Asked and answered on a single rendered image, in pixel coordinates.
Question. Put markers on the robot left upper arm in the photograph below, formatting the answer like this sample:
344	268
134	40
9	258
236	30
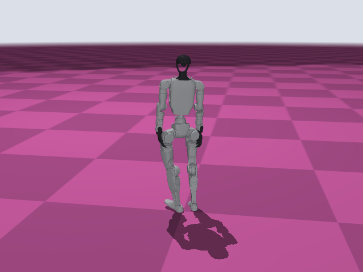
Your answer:
164	85

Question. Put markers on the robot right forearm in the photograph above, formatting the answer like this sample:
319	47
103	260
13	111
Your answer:
199	118

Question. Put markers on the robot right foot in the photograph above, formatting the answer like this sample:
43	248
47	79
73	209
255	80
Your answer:
193	206

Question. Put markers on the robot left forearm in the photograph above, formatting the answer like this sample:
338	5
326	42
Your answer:
159	118

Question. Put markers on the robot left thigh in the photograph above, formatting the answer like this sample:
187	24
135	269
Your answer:
167	153

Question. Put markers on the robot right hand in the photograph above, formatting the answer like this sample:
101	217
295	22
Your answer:
199	141

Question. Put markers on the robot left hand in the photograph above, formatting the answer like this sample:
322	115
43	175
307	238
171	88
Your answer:
160	137

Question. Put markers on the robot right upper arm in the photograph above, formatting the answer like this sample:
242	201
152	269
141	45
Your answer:
199	95

